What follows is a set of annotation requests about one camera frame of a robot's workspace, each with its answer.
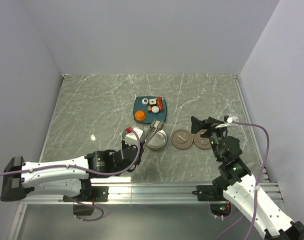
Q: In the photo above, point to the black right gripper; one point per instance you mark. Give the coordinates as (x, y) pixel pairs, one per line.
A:
(196, 124)

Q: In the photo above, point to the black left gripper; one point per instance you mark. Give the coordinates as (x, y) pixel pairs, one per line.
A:
(141, 150)

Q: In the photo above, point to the metal food tongs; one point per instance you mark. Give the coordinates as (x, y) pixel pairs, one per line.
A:
(153, 128)

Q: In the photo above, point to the red sausage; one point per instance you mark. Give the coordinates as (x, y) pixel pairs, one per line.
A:
(159, 104)

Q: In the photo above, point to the orange half fruit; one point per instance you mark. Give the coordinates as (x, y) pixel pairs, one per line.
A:
(140, 115)

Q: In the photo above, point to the white sushi roll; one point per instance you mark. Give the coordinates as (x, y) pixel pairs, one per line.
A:
(152, 101)

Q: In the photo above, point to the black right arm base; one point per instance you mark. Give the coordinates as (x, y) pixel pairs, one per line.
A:
(208, 193)

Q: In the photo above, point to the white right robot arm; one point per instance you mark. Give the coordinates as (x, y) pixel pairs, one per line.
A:
(237, 184)

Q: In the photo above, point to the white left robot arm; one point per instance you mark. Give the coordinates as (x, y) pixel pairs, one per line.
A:
(70, 177)

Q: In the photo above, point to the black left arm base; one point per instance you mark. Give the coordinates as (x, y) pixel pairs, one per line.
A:
(99, 193)

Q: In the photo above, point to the left steel lunch container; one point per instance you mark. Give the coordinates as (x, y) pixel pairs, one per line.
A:
(124, 133)

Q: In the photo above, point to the steel lunch container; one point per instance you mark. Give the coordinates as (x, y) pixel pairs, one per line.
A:
(124, 133)
(158, 142)

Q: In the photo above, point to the right steel lunch container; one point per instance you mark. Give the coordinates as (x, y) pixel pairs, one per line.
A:
(158, 142)

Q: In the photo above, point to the beige lid right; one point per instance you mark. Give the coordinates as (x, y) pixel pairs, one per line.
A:
(200, 142)

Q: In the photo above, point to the small white rice bowl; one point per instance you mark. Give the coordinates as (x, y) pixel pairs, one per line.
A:
(155, 109)

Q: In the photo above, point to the teal square plate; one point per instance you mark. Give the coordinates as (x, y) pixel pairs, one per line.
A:
(150, 116)

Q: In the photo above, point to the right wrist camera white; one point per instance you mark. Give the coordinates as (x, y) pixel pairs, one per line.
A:
(231, 118)

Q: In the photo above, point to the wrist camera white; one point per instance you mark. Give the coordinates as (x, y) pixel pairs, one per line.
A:
(231, 118)
(131, 137)

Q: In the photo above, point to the beige lid with handle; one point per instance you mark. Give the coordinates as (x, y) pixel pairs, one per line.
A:
(182, 139)

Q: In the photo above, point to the aluminium mounting rail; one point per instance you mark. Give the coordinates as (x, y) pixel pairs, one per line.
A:
(148, 194)

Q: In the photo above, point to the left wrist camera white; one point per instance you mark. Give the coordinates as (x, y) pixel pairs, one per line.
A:
(131, 137)

